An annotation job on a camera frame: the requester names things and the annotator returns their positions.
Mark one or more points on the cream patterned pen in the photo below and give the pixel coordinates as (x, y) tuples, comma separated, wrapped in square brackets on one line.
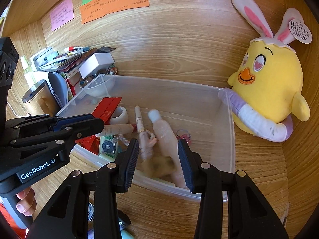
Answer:
[(138, 118)]

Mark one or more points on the orange paper note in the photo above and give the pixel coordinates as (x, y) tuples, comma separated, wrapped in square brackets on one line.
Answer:
[(114, 7)]

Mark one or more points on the black label packet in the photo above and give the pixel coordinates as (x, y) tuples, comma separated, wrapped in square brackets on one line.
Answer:
[(124, 220)]

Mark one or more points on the translucent bottle white cap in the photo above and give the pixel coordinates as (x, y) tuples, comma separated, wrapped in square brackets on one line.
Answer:
[(163, 134)]

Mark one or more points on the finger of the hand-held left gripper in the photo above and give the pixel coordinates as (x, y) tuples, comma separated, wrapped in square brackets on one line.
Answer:
[(87, 130), (72, 122)]

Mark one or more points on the clear plastic storage bin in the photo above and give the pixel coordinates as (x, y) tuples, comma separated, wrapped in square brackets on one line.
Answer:
[(174, 94)]

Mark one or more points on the person's left hand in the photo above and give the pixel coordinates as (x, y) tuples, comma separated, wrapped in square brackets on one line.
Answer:
[(26, 204)]

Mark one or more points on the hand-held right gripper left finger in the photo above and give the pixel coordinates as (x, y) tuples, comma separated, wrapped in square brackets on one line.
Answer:
[(130, 164)]

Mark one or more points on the dark grey card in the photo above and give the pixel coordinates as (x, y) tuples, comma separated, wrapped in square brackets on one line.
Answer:
[(106, 49)]

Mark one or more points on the white barcode packet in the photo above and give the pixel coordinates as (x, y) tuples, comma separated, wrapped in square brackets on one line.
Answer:
[(90, 211)]

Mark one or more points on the white tape roll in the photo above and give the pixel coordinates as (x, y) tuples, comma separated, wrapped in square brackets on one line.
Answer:
[(123, 115)]

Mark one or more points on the cream tube red cap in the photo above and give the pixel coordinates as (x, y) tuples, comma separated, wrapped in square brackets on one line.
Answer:
[(117, 129)]

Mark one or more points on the pale pink paper note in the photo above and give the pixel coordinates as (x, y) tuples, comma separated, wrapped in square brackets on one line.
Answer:
[(62, 13)]

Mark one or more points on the red spine book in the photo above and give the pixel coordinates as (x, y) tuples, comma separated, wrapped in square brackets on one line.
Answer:
[(73, 84)]

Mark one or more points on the white ceramic bowl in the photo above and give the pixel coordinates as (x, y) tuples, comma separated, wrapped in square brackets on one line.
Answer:
[(96, 89)]

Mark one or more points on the red white marker pen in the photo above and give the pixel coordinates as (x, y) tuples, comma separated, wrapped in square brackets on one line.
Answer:
[(72, 49)]

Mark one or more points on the red packet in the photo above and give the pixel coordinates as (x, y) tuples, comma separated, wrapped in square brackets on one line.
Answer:
[(88, 143)]

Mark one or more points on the brown fuzzy plush charm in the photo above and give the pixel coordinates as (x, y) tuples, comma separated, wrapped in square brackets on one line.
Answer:
[(159, 165)]

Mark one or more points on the stack of paper booklets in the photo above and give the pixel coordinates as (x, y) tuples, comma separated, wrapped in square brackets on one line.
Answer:
[(57, 62)]

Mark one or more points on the yellow chick plush toy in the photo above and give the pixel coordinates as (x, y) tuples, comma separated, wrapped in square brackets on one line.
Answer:
[(269, 79)]

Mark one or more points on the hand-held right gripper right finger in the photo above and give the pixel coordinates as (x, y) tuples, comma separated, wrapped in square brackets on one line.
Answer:
[(185, 165)]

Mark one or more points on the white rectangular box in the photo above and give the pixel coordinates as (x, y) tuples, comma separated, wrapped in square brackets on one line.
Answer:
[(96, 63)]

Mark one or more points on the green floral packet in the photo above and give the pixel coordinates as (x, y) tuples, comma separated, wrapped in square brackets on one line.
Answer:
[(108, 145)]

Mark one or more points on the grey glasses case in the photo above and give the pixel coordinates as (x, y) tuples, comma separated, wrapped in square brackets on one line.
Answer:
[(58, 89)]

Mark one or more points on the pink clear hair clip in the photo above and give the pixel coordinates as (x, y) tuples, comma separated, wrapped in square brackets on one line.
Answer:
[(184, 137)]

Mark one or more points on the long red box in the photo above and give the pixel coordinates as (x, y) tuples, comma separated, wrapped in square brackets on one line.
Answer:
[(107, 107)]

